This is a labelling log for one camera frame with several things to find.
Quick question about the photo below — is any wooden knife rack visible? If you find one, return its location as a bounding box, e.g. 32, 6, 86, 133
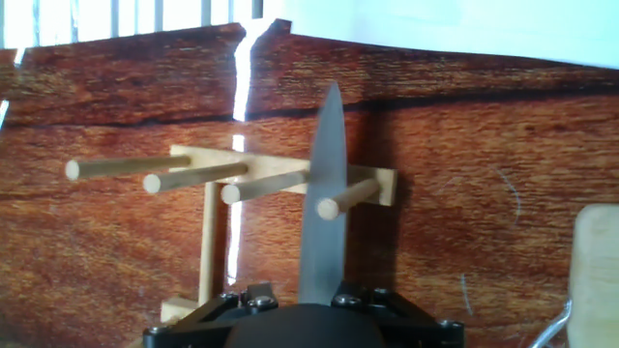
65, 143, 398, 324

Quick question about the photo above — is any steel chef knife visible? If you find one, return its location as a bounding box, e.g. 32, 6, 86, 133
298, 80, 349, 306

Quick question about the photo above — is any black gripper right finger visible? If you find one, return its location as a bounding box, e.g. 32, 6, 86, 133
331, 279, 465, 348

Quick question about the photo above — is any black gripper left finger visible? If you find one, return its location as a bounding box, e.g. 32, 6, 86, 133
142, 282, 280, 348

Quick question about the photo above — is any bamboo cutting board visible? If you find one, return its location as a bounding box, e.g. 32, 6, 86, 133
529, 202, 619, 348

